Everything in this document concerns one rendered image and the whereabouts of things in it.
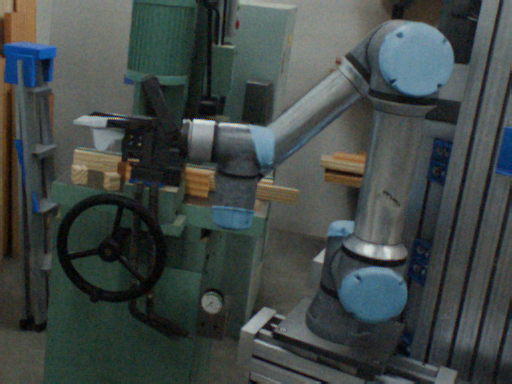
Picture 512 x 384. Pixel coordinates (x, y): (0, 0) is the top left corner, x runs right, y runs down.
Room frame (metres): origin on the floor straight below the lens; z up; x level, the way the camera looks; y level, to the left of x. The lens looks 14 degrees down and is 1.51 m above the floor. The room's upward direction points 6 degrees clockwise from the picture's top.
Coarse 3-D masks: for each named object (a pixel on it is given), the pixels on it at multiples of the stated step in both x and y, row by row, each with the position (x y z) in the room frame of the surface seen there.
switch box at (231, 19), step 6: (222, 0) 2.25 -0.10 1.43; (228, 0) 2.25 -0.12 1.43; (234, 0) 2.25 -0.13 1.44; (240, 0) 2.33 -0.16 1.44; (222, 6) 2.25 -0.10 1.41; (228, 6) 2.25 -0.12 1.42; (234, 6) 2.25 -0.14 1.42; (222, 12) 2.25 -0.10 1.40; (228, 12) 2.25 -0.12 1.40; (234, 12) 2.25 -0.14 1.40; (216, 18) 2.26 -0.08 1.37; (222, 18) 2.25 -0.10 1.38; (228, 18) 2.25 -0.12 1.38; (234, 18) 2.25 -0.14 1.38; (216, 24) 2.25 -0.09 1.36; (228, 24) 2.25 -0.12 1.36; (234, 24) 2.26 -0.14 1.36; (228, 30) 2.25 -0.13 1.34; (234, 30) 2.27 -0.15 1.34; (228, 36) 2.25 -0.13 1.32; (234, 36) 2.31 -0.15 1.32
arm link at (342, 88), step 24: (360, 48) 1.34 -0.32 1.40; (336, 72) 1.35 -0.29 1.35; (360, 72) 1.32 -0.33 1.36; (312, 96) 1.34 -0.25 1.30; (336, 96) 1.33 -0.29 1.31; (360, 96) 1.34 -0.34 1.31; (288, 120) 1.34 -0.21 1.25; (312, 120) 1.33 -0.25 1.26; (288, 144) 1.33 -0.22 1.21; (216, 168) 1.39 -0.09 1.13; (264, 168) 1.34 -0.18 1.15
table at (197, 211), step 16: (64, 176) 1.95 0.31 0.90; (96, 176) 1.99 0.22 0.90; (64, 192) 1.88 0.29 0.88; (80, 192) 1.87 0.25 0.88; (96, 192) 1.87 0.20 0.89; (112, 192) 1.86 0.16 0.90; (208, 192) 1.95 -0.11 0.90; (96, 208) 1.86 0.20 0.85; (112, 208) 1.86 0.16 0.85; (192, 208) 1.82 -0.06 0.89; (208, 208) 1.81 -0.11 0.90; (128, 224) 1.75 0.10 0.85; (144, 224) 1.74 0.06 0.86; (160, 224) 1.73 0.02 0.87; (176, 224) 1.74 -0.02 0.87; (192, 224) 1.82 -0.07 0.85; (208, 224) 1.81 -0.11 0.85; (256, 224) 1.79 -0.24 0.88
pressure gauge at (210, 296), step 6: (210, 288) 1.77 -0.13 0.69; (204, 294) 1.74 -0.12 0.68; (210, 294) 1.74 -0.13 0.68; (216, 294) 1.74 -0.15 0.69; (222, 294) 1.76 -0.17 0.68; (204, 300) 1.74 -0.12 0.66; (210, 300) 1.74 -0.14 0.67; (216, 300) 1.74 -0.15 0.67; (222, 300) 1.73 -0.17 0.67; (204, 306) 1.74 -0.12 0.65; (210, 306) 1.74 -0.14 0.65; (216, 306) 1.74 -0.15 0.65; (222, 306) 1.73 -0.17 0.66; (210, 312) 1.74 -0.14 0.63; (216, 312) 1.73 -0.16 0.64
